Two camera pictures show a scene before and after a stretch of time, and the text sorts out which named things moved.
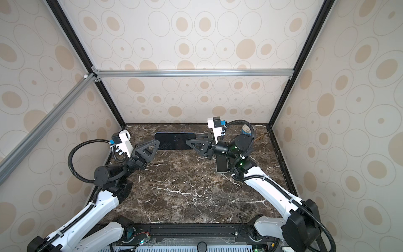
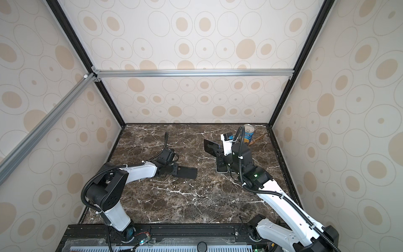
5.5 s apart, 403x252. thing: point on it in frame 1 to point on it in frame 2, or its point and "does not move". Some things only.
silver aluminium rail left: [12, 159] does not move
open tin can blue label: [246, 130] does not move
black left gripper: [138, 162] to [175, 166]
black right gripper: [207, 148] to [221, 156]
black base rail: [198, 234] does not move
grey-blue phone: [222, 164] does not move
